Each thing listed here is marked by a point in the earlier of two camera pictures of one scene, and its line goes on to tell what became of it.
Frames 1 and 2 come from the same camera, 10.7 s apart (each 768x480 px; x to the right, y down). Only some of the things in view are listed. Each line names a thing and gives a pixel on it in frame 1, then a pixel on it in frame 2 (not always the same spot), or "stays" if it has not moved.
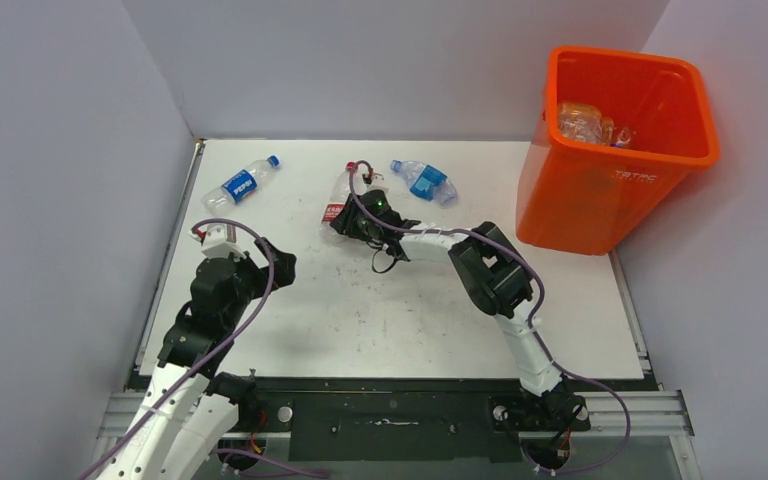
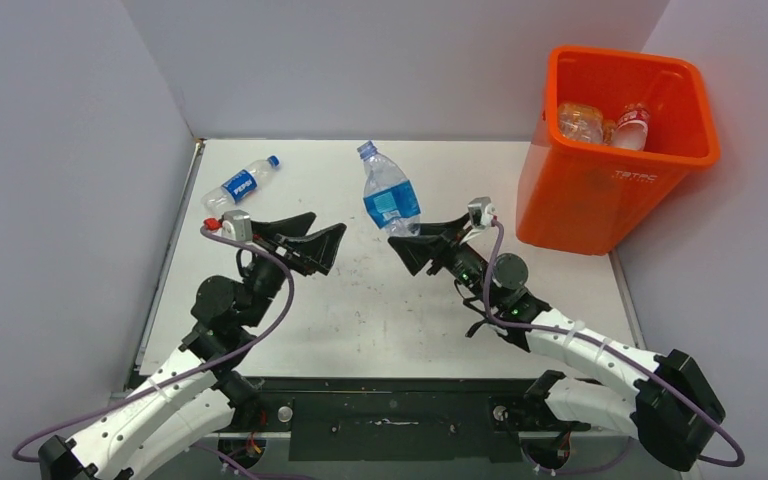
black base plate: [403, 418] stays
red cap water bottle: [340, 196] to [631, 130]
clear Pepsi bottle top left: [238, 187] stays
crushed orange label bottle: [614, 136] stays
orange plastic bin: [591, 199] stays
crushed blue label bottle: [427, 182] to [390, 201]
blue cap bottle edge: [580, 122] stays
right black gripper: [346, 224] to [417, 251]
